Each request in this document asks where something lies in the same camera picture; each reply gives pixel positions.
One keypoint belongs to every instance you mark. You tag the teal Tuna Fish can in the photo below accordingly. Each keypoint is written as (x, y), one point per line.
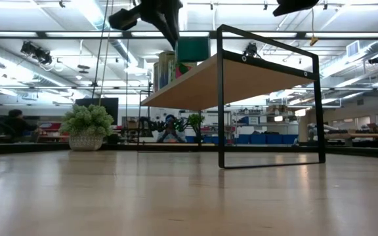
(194, 49)

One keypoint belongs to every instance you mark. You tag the red storage cabinet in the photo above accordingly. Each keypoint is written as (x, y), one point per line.
(52, 128)

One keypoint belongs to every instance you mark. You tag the green plant in white pot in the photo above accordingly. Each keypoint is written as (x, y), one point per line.
(85, 124)

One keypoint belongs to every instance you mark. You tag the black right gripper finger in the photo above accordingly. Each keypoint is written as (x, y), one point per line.
(294, 5)

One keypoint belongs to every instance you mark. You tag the small black ceiling device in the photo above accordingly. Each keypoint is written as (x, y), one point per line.
(376, 59)

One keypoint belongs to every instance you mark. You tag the short Sweet Peas can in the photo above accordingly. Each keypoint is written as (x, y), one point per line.
(184, 69)

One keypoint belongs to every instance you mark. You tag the black monitor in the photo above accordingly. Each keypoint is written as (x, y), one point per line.
(110, 105)

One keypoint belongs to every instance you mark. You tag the black device behind shelf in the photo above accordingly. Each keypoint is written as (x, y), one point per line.
(250, 50)

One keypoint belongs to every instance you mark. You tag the person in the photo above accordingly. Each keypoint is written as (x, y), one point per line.
(171, 131)
(21, 126)

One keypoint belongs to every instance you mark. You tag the wooden tray board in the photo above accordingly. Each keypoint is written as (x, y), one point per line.
(228, 82)

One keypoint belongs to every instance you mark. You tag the long wooden table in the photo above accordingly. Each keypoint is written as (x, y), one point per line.
(366, 135)

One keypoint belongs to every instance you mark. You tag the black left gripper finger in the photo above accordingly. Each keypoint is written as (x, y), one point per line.
(171, 19)

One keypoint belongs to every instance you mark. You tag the tall can with peach picture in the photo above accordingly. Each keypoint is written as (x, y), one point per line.
(161, 72)

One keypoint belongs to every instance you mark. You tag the black ceiling-mounted device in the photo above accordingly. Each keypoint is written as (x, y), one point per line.
(36, 52)

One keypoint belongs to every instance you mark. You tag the small green potted plant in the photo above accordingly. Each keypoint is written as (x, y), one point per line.
(195, 121)

